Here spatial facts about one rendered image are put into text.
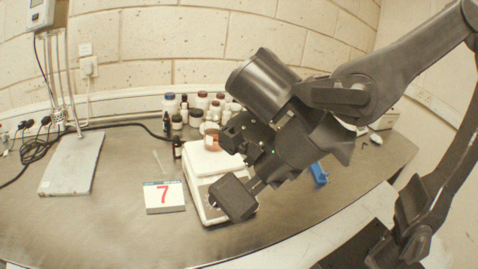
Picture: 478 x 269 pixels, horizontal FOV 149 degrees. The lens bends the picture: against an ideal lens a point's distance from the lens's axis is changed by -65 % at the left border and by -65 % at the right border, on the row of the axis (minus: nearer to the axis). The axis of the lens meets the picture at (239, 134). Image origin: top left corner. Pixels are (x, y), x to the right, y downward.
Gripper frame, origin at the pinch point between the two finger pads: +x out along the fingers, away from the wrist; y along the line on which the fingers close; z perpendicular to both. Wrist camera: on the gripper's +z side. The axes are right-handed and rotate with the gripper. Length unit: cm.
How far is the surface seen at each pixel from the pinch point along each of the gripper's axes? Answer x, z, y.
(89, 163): 24.3, 30.3, 26.9
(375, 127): 19, -31, -98
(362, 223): 3.5, -30.2, -17.5
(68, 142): 31, 46, 34
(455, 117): -33, -66, -115
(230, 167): 8.2, 4.5, -1.7
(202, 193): 9.5, 3.8, 6.3
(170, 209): 14.9, 5.4, 13.2
